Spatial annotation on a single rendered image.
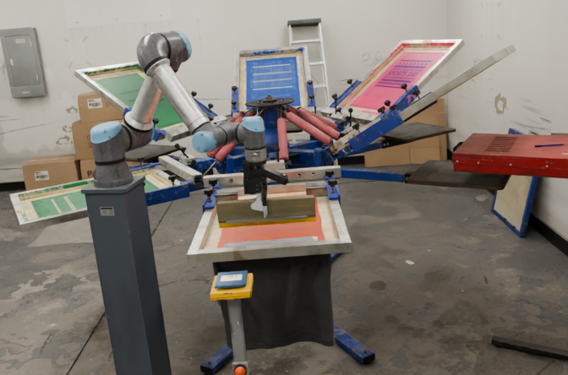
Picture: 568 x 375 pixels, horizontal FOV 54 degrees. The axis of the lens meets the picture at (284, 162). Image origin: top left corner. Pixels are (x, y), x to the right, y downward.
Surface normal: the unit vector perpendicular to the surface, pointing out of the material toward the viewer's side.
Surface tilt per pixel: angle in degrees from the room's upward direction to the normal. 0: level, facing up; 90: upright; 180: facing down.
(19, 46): 90
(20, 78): 90
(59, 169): 88
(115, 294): 90
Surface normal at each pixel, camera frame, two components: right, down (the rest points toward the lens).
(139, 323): -0.20, 0.26
